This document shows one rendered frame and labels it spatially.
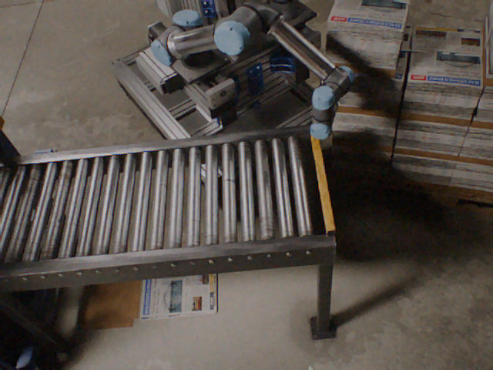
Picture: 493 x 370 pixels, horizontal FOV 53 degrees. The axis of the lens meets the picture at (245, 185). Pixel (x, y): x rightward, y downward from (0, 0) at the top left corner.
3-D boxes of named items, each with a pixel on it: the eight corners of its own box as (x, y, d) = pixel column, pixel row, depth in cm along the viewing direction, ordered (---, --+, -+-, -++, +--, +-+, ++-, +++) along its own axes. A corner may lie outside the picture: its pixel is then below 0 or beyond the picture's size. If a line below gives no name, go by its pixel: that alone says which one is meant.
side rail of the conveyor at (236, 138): (314, 142, 202) (314, 122, 193) (316, 153, 199) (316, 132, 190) (3, 176, 211) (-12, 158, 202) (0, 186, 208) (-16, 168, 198)
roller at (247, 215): (249, 147, 196) (250, 139, 192) (256, 250, 168) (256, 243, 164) (237, 147, 196) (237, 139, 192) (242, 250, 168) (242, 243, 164)
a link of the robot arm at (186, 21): (211, 36, 214) (206, 8, 203) (192, 54, 208) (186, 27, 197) (190, 28, 219) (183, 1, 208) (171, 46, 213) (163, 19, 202)
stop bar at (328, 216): (319, 136, 188) (319, 132, 187) (336, 233, 162) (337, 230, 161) (310, 137, 188) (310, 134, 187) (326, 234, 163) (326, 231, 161)
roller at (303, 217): (300, 141, 195) (299, 132, 191) (314, 244, 166) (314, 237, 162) (287, 142, 195) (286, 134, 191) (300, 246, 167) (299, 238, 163)
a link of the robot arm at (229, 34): (180, 50, 214) (269, 31, 174) (159, 70, 207) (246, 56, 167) (165, 25, 207) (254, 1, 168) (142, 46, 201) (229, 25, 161)
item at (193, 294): (216, 259, 252) (216, 258, 251) (216, 312, 235) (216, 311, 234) (145, 265, 254) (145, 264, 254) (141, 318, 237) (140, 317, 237)
